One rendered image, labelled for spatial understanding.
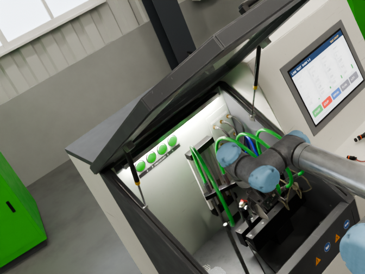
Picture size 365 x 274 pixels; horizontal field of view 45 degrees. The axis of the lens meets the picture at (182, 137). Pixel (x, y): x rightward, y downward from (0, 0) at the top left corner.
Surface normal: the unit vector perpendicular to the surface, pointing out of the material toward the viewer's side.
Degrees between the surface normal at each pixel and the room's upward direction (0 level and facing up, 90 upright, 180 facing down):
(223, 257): 0
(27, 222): 90
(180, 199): 90
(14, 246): 90
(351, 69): 76
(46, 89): 90
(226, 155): 18
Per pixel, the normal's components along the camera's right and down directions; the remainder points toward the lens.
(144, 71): 0.51, 0.25
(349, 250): -0.80, 0.44
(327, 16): 0.50, -0.03
